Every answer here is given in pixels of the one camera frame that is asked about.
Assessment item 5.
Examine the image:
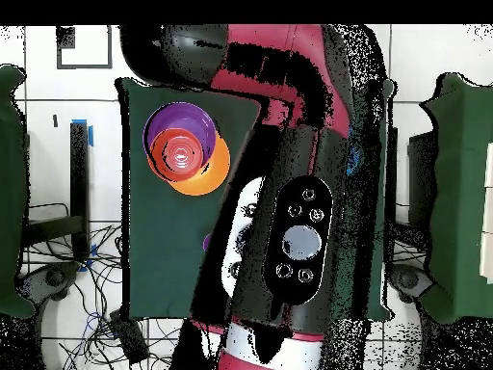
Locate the flat-bottomed light blue bowl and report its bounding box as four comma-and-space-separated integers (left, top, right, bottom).
345, 128, 366, 177

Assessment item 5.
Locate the purple bowl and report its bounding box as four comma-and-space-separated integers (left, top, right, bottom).
142, 101, 218, 171

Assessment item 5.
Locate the black square floor frame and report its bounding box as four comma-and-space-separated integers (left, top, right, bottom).
56, 25, 114, 70

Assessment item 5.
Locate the black power strip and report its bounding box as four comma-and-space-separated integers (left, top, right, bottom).
108, 309, 150, 365

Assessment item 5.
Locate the dark green tablecloth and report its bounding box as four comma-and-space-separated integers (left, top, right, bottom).
115, 75, 396, 321

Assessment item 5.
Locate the small orange bowl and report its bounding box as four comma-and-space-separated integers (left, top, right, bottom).
146, 127, 205, 182

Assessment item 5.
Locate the large yellow-orange bowl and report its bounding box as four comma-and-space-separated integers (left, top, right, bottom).
168, 132, 232, 198

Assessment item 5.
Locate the black chair base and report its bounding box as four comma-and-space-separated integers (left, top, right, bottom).
14, 261, 80, 305
388, 263, 434, 304

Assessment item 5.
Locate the black table frame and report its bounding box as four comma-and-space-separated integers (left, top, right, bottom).
16, 120, 91, 263

